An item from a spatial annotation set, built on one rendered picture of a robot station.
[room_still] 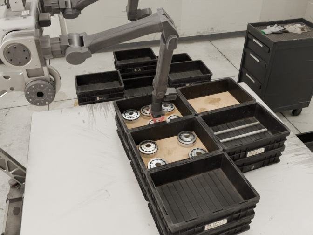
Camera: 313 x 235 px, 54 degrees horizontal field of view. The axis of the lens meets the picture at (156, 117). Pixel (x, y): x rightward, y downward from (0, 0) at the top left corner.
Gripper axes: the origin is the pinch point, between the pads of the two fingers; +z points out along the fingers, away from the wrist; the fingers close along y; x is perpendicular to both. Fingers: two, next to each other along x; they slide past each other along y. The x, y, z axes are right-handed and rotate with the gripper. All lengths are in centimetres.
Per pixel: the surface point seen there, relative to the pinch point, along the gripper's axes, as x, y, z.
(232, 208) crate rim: -10, -68, -5
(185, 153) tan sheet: -8.5, -24.2, 4.4
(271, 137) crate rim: -49, -36, -7
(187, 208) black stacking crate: 3, -56, 6
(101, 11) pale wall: -17, 289, 23
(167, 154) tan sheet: 0.7, -22.0, 4.7
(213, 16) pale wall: -182, 281, 37
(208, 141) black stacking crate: -20.2, -25.5, -2.3
